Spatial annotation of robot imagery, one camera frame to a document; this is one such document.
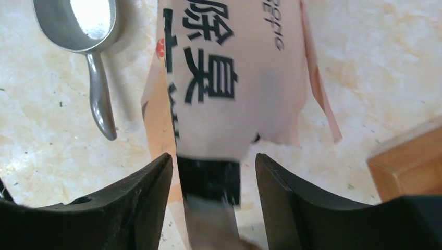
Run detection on orange compartment tray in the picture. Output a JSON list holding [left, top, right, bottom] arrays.
[[366, 127, 441, 202]]

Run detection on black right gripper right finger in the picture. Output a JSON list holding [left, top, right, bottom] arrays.
[[255, 153, 441, 249]]

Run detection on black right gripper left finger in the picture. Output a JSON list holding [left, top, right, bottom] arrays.
[[1, 153, 173, 249]]

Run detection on grey metal scoop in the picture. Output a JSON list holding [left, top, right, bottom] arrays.
[[33, 0, 120, 141]]

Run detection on orange cat litter bag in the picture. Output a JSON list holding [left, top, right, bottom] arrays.
[[141, 1, 342, 249]]

